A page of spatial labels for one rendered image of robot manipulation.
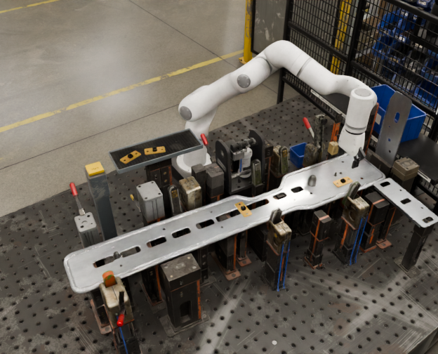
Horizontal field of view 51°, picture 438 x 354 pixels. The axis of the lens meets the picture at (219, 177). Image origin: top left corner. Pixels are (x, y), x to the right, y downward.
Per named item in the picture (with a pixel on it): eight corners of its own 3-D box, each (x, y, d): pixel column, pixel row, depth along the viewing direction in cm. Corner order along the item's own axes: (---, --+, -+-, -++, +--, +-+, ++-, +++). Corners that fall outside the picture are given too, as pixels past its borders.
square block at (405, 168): (387, 229, 218) (407, 171, 195) (375, 218, 224) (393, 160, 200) (399, 223, 221) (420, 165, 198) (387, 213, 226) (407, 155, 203)
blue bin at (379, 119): (391, 145, 214) (398, 121, 205) (353, 112, 235) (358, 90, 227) (419, 138, 218) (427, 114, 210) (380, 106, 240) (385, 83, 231)
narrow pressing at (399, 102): (391, 166, 207) (412, 101, 184) (373, 152, 214) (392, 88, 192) (392, 166, 207) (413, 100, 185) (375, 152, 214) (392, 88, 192)
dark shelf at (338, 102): (432, 186, 197) (434, 180, 195) (308, 90, 257) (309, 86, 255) (468, 171, 204) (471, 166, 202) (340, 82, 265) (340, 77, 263)
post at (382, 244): (381, 249, 209) (397, 204, 190) (365, 234, 216) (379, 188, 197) (392, 244, 211) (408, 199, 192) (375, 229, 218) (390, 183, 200)
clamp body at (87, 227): (93, 294, 191) (76, 235, 167) (86, 274, 198) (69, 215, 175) (116, 285, 194) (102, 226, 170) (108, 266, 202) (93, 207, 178)
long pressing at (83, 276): (76, 303, 154) (75, 300, 153) (60, 256, 169) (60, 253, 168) (389, 179, 202) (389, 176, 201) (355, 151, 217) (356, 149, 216)
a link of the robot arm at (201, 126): (179, 135, 230) (180, 93, 214) (200, 118, 242) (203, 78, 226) (199, 144, 225) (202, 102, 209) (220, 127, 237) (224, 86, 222)
